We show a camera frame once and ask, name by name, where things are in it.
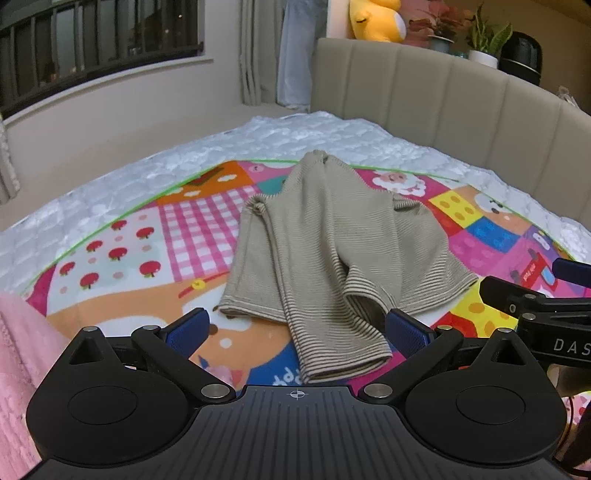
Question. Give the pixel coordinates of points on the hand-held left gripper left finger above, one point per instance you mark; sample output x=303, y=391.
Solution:
x=187, y=331

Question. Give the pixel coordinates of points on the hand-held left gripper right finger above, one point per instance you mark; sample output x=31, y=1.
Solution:
x=408, y=333

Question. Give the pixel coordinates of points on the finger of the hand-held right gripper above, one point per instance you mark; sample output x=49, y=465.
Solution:
x=572, y=274
x=508, y=295

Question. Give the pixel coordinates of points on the beige striped pants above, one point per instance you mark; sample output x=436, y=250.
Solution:
x=318, y=240

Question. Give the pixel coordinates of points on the colourful printed blanket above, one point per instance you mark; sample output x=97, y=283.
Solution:
x=138, y=258

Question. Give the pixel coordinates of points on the pink fluffy blanket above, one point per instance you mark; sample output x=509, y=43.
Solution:
x=23, y=369

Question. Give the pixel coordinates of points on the white quilted mattress cover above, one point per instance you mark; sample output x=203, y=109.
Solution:
x=152, y=157

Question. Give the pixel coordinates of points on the beige padded headboard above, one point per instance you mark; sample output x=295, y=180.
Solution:
x=461, y=106

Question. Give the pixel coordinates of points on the black round appliance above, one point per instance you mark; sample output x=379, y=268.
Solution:
x=521, y=55

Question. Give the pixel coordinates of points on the beige curtain beside window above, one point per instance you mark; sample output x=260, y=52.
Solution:
x=7, y=170

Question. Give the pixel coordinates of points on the green plant in white pot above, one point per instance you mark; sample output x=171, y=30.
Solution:
x=485, y=46

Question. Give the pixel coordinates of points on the red-leaf potted plant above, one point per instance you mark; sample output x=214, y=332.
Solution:
x=441, y=27

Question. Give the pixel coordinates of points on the beige curtain in corner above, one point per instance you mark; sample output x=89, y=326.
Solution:
x=253, y=55

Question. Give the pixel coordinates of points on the pale blue sheer curtain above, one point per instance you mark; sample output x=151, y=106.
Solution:
x=295, y=55

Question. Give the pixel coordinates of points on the yellow plush toy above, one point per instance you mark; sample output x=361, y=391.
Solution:
x=376, y=21

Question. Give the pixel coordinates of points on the window with dark railing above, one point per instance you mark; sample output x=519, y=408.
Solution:
x=92, y=37

